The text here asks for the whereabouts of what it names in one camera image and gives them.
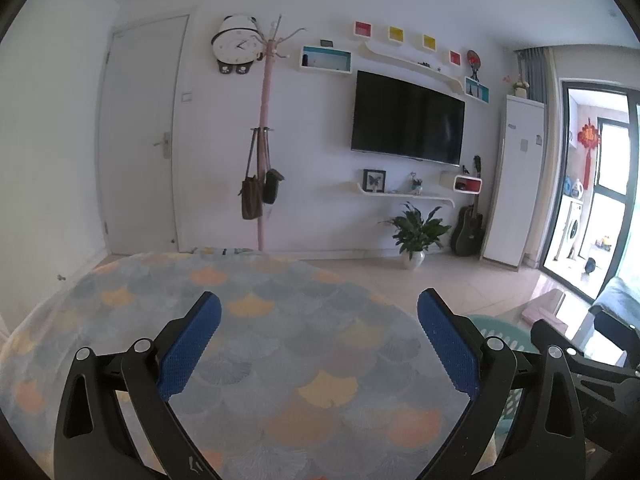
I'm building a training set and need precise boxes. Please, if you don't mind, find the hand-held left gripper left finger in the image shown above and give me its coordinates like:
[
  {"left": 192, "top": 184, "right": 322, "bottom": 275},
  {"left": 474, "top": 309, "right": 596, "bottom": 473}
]
[{"left": 51, "top": 290, "right": 224, "bottom": 480}]

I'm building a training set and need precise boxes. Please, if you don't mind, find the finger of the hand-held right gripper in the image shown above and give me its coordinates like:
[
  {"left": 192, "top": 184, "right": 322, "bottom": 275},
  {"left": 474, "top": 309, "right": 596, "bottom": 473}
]
[{"left": 530, "top": 317, "right": 640, "bottom": 386}]

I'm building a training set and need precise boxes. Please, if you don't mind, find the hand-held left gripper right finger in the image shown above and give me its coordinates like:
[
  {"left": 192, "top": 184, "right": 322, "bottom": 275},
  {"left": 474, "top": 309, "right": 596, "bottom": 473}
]
[{"left": 415, "top": 288, "right": 587, "bottom": 480}]

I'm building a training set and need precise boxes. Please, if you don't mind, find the teal plastic basket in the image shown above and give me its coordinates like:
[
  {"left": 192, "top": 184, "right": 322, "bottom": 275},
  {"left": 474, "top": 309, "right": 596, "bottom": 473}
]
[{"left": 465, "top": 313, "right": 598, "bottom": 466}]

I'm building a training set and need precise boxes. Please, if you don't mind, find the pink low box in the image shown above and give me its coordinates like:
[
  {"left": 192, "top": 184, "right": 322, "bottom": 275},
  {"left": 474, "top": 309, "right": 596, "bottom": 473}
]
[{"left": 520, "top": 287, "right": 568, "bottom": 328}]

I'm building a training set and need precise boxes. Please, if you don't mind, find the dark sofa with grey cover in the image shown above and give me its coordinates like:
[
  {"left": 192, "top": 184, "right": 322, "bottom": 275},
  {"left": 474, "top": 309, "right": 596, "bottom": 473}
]
[{"left": 590, "top": 276, "right": 640, "bottom": 356}]

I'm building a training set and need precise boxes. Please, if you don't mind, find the white washing machine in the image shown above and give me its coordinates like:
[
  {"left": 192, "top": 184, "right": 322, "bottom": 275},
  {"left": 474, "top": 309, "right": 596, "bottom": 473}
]
[{"left": 555, "top": 195, "right": 585, "bottom": 261}]

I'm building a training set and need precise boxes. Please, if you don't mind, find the fan-patterned tablecloth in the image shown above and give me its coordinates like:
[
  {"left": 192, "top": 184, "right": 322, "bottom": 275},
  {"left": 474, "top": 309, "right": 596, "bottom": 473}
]
[{"left": 0, "top": 250, "right": 501, "bottom": 480}]

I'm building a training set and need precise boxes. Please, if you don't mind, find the black guitar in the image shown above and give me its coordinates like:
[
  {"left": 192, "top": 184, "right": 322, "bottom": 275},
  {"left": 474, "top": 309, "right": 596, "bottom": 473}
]
[{"left": 450, "top": 155, "right": 485, "bottom": 257}]

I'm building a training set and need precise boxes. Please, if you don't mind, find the potted green plant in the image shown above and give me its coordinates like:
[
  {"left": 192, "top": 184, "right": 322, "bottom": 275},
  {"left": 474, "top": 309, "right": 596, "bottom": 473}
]
[{"left": 378, "top": 201, "right": 451, "bottom": 271}]

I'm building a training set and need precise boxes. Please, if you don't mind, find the black framed glass door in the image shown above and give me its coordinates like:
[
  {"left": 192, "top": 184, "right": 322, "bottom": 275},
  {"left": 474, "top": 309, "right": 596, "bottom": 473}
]
[{"left": 540, "top": 77, "right": 640, "bottom": 306}]

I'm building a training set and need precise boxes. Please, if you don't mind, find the white standing air conditioner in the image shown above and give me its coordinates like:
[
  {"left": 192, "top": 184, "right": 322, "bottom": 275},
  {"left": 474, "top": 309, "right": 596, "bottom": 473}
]
[{"left": 481, "top": 94, "right": 547, "bottom": 267}]

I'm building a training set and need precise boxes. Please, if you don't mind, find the brown hanging bag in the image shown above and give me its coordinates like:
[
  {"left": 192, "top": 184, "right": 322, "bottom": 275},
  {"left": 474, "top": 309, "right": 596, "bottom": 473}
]
[{"left": 238, "top": 129, "right": 264, "bottom": 221}]

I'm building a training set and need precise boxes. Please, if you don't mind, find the low curved white shelf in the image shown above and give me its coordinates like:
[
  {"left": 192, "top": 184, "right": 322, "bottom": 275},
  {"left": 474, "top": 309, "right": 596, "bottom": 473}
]
[{"left": 342, "top": 182, "right": 456, "bottom": 208}]

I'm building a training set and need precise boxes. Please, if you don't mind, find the rounded red box shelf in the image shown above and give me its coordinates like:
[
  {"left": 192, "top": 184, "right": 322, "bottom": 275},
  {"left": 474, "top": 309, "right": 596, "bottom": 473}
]
[{"left": 453, "top": 174, "right": 483, "bottom": 196}]

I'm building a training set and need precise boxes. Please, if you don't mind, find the grey and beige curtain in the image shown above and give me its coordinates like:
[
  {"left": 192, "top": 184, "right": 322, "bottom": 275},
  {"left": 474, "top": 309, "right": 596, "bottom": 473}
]
[{"left": 515, "top": 46, "right": 566, "bottom": 263}]

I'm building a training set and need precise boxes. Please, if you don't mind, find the black hanging bag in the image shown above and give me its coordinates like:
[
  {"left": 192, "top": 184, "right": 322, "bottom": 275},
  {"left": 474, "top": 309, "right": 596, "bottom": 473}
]
[{"left": 260, "top": 129, "right": 286, "bottom": 206}]

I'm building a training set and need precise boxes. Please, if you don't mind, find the red knot ornament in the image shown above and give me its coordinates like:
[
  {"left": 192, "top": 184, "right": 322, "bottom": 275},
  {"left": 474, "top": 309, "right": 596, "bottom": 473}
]
[{"left": 577, "top": 117, "right": 602, "bottom": 188}]

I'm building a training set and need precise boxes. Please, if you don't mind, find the white door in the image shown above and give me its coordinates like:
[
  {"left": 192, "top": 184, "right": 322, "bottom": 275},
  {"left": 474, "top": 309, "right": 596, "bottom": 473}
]
[{"left": 97, "top": 15, "right": 191, "bottom": 256}]

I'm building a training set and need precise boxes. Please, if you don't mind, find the small flower vase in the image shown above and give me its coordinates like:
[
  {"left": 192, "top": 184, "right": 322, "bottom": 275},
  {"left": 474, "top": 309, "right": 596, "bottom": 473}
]
[{"left": 502, "top": 72, "right": 530, "bottom": 100}]

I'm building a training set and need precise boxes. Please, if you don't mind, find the pink coat rack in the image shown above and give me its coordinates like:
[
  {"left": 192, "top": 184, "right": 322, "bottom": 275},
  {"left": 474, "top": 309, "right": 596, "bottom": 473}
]
[{"left": 256, "top": 17, "right": 308, "bottom": 252}]

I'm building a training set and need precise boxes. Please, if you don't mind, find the small cyan box shelf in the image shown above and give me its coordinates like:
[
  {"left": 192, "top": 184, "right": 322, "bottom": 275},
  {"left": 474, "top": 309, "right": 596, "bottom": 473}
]
[{"left": 465, "top": 76, "right": 491, "bottom": 103}]

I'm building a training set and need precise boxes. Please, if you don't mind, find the long curved white shelf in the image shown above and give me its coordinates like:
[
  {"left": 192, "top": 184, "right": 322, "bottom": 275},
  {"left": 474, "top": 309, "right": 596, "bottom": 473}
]
[{"left": 362, "top": 40, "right": 466, "bottom": 96}]

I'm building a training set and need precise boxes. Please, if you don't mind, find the large cyan box shelf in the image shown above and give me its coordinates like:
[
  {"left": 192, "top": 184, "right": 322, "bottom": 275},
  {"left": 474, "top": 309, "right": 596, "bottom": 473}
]
[{"left": 300, "top": 45, "right": 353, "bottom": 75}]

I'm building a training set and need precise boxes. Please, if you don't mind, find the butterfly picture frame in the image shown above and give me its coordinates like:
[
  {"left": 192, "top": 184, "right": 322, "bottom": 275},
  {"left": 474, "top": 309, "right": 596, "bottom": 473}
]
[{"left": 362, "top": 168, "right": 387, "bottom": 193}]

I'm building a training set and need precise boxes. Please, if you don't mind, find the black wall television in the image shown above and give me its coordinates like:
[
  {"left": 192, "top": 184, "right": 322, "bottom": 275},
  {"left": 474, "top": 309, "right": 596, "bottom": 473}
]
[{"left": 350, "top": 70, "right": 466, "bottom": 167}]

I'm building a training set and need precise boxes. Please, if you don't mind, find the panda wall clock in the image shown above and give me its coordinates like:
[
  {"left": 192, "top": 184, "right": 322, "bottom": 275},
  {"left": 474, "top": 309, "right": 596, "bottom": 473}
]
[{"left": 210, "top": 14, "right": 265, "bottom": 76}]

